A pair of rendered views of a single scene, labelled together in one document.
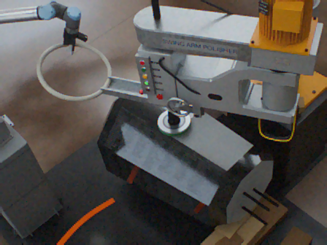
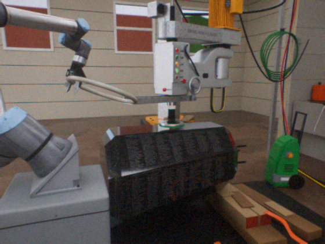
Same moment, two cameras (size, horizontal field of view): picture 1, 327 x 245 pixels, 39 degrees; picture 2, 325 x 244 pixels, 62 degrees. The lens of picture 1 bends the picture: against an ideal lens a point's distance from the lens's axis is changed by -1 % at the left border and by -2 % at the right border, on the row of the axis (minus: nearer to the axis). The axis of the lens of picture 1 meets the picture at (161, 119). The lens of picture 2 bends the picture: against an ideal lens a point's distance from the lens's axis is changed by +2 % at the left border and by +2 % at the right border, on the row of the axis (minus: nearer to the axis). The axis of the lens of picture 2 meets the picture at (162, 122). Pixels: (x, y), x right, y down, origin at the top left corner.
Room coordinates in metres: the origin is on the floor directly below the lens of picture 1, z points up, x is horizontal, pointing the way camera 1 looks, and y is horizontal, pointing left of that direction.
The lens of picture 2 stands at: (1.39, 2.11, 1.33)
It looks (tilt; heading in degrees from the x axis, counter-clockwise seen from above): 11 degrees down; 288
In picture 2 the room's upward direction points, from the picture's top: straight up
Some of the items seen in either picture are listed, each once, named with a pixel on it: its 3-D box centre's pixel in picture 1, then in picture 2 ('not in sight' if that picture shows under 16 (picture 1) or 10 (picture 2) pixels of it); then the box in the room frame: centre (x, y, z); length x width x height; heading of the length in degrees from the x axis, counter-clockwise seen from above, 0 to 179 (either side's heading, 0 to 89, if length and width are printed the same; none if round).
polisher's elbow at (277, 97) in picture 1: (279, 86); (219, 68); (1.70, -0.65, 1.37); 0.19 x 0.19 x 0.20
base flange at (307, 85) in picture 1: (284, 84); (169, 119); (2.30, -0.91, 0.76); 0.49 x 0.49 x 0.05; 34
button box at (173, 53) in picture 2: (146, 74); (175, 64); (1.96, 0.04, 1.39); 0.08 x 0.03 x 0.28; 61
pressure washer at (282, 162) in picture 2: not in sight; (284, 148); (0.97, -1.27, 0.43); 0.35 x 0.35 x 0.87; 19
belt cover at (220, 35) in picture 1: (222, 38); (199, 37); (1.85, -0.38, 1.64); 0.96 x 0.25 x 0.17; 61
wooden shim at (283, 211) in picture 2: not in sight; (278, 208); (1.10, -0.39, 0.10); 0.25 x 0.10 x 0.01; 131
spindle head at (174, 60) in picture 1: (179, 72); (178, 71); (1.99, -0.15, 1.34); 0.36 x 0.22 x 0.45; 61
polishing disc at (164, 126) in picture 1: (174, 121); (171, 122); (2.03, -0.08, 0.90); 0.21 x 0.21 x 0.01
